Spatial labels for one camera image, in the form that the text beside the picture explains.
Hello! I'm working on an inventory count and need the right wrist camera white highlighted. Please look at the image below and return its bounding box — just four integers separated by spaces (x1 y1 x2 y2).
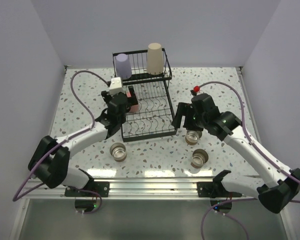
190 86 203 97

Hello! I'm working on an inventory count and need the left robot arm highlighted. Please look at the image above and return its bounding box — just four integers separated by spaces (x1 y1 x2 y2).
28 86 138 197

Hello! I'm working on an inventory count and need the coral pink plastic cup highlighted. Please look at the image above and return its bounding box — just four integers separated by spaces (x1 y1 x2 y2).
126 92 139 113

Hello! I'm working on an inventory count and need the lilac plastic cup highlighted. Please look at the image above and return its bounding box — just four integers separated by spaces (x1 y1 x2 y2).
114 53 132 80

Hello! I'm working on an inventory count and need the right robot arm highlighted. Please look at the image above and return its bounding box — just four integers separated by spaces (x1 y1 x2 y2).
172 93 300 214

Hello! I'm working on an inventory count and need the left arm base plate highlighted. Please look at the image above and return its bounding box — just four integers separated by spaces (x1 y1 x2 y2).
64 181 110 198

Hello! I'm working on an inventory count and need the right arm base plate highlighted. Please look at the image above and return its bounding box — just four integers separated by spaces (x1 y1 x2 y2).
196 181 242 199

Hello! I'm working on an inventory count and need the black wire dish rack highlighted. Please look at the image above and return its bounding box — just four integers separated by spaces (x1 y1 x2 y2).
121 48 177 142

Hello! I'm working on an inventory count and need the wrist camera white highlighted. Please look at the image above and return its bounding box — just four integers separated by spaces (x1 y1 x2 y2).
109 77 124 96
190 86 203 97

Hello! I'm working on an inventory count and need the beige plastic cup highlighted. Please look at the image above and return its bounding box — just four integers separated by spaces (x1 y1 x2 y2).
146 42 164 75

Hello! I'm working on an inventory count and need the aluminium front rail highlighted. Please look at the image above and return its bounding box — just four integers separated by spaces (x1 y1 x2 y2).
22 176 286 201

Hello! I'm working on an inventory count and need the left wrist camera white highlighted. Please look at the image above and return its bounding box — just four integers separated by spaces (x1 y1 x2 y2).
109 77 124 96

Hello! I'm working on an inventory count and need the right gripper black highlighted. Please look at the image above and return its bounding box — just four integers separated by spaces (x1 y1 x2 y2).
171 102 208 132

